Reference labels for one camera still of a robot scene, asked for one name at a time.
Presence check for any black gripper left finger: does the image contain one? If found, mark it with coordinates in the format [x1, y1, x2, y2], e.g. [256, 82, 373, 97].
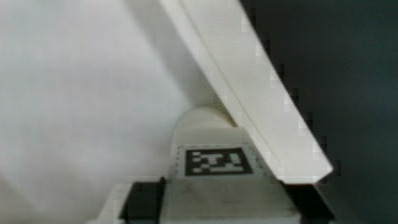
[119, 179, 165, 224]

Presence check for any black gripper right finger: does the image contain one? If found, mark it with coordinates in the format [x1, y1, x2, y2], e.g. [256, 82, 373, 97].
[282, 184, 336, 224]

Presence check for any white square tabletop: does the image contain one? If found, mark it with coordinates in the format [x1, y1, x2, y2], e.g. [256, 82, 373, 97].
[0, 0, 332, 224]

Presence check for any white table leg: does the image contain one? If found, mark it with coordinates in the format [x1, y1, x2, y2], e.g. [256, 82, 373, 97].
[160, 107, 302, 224]

